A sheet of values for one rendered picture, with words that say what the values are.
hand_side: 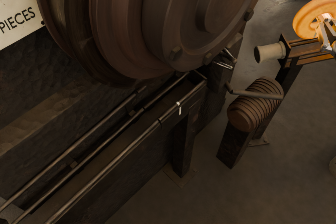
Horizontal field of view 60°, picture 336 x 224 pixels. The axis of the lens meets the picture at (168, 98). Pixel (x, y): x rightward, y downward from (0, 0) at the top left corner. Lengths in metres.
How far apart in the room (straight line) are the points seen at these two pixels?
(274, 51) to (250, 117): 0.24
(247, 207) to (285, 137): 0.45
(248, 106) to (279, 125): 0.66
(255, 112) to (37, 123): 0.73
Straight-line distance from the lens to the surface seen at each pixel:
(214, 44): 0.57
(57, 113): 0.67
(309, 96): 1.91
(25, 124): 0.69
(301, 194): 1.60
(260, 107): 1.11
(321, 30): 0.97
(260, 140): 1.64
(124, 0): 0.40
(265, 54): 1.04
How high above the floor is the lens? 1.41
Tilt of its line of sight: 56 degrees down
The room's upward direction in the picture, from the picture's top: straight up
